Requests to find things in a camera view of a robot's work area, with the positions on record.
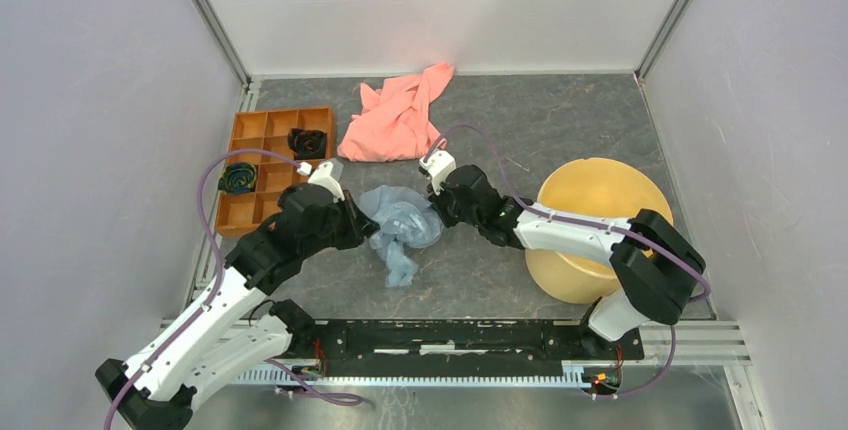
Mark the blue plastic trash bag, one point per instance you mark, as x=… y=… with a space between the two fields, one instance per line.
x=406 y=219

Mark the blue green rolled sock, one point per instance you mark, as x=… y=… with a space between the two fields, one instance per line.
x=238 y=178

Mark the yellow trash bin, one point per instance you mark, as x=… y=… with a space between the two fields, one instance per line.
x=597 y=187

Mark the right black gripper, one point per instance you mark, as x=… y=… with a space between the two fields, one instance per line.
x=439 y=203

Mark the aluminium corner post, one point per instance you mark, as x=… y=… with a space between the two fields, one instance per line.
x=667 y=26
x=214 y=25

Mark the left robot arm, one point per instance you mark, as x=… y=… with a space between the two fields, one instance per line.
x=165 y=383

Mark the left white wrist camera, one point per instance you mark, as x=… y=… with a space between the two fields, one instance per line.
x=326 y=173

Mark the right aluminium corner post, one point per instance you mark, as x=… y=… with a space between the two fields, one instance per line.
x=667 y=26

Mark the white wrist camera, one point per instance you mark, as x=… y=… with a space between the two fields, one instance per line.
x=326 y=173
x=436 y=168

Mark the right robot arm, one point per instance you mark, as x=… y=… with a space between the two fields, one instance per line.
x=656 y=266

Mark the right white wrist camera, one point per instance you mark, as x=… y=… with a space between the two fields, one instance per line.
x=436 y=168

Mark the left aluminium corner post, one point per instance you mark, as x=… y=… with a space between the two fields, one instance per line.
x=214 y=25

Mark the pink cloth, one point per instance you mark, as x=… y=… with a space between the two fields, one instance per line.
x=394 y=123

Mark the black rolled sock upper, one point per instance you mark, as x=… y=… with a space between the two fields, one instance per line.
x=307 y=144

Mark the orange compartment tray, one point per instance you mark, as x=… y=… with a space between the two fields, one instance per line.
x=261 y=139

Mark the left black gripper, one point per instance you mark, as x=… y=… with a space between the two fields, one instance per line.
x=360 y=227

